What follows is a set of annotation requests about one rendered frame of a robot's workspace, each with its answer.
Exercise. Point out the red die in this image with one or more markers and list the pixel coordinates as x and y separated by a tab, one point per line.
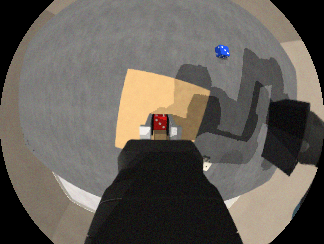
160	121

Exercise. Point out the blue die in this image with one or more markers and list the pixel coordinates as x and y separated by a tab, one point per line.
222	51

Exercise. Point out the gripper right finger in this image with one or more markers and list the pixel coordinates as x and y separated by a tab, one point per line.
173	131

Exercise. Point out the white die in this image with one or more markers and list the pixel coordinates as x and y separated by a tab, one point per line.
206	164

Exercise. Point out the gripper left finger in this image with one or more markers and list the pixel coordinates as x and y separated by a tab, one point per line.
146	130

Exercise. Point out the tan square mat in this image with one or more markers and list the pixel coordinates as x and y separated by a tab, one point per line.
147	93

